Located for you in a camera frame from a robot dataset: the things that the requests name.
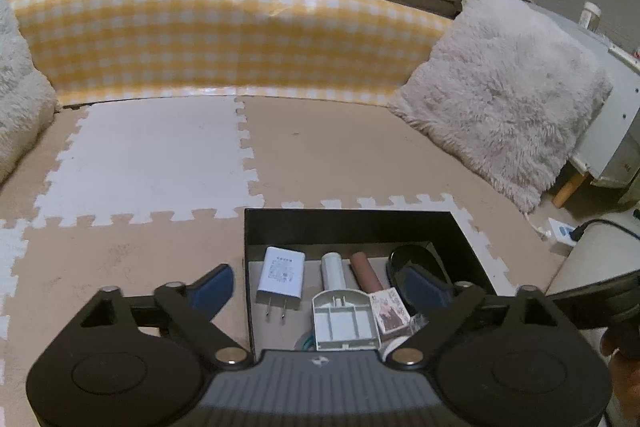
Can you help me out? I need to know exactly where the black glossy oval case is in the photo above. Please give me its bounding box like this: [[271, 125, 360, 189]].
[[386, 244, 454, 317]]

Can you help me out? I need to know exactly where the UV gel polish box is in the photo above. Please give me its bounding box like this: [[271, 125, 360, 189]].
[[369, 288, 411, 339]]

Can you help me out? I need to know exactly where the round yellow tin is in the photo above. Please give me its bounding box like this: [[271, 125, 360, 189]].
[[381, 335, 409, 361]]

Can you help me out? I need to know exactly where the white USB charger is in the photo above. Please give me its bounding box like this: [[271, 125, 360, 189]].
[[256, 246, 306, 324]]

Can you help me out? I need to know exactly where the brown nail polish bottle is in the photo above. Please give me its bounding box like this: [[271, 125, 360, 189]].
[[349, 251, 384, 294]]

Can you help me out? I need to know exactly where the grey plastic tray part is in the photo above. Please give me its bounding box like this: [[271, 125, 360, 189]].
[[311, 288, 381, 351]]

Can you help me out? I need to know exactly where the teal tape roll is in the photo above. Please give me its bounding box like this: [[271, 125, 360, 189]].
[[295, 332, 316, 351]]

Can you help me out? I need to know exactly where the white cylinder tube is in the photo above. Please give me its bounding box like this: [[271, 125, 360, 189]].
[[321, 251, 347, 291]]

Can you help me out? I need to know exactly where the black cardboard box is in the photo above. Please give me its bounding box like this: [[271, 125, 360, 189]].
[[244, 208, 515, 357]]

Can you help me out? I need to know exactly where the clear plastic container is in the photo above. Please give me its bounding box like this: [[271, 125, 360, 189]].
[[408, 313, 428, 336]]

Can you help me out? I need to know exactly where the beige cushion seat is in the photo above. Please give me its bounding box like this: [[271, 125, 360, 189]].
[[547, 222, 640, 295]]

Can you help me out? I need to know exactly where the white power strip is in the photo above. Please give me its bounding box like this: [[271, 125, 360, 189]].
[[544, 218, 576, 256]]

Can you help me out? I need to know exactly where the white side cabinet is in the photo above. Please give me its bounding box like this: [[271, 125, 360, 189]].
[[529, 4, 639, 208]]

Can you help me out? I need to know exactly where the right white fluffy pillow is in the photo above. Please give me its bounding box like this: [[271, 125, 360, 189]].
[[388, 0, 613, 213]]

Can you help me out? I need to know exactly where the white fluffy pillow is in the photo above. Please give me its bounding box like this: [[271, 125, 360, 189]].
[[388, 0, 613, 213], [0, 0, 58, 182]]

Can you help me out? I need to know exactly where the left white fluffy pillow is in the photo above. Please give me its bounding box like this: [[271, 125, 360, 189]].
[[0, 0, 58, 182]]

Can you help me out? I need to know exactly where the yellow gingham mattress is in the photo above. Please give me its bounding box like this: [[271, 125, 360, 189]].
[[8, 0, 449, 105]]

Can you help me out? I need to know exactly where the black power cable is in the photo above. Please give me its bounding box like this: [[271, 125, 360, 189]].
[[569, 217, 640, 244]]

